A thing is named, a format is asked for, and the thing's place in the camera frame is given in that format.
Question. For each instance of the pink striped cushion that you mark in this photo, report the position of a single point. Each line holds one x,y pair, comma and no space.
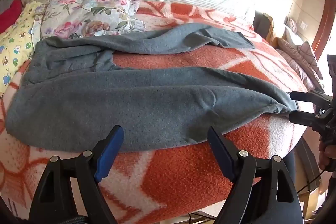
302,64

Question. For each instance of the orange and white blanket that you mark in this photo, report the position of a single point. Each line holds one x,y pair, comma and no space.
183,174

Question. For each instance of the dark chair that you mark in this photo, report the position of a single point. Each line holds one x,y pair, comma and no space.
261,26

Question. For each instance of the red cloth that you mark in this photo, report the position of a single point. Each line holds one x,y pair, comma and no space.
9,12

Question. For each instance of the wall socket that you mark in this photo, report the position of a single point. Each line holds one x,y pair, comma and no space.
303,25

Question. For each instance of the red wooden door frame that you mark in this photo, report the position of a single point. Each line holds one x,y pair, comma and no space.
322,24

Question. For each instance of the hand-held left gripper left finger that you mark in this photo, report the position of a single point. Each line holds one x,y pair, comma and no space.
109,153

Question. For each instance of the person's right hand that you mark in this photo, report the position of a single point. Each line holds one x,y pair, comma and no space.
328,155

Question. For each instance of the grey pants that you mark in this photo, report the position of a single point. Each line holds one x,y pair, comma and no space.
126,103

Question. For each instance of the floral pillow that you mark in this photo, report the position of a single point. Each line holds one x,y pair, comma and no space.
86,14

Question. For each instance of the white cushion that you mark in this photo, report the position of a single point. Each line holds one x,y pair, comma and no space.
293,33

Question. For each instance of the yellow cartoon print pillow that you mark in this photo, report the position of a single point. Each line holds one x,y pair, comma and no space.
14,48

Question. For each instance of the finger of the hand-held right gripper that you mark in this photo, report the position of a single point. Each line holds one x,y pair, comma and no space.
307,97
304,118

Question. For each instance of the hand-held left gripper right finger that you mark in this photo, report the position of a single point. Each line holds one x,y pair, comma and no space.
221,153

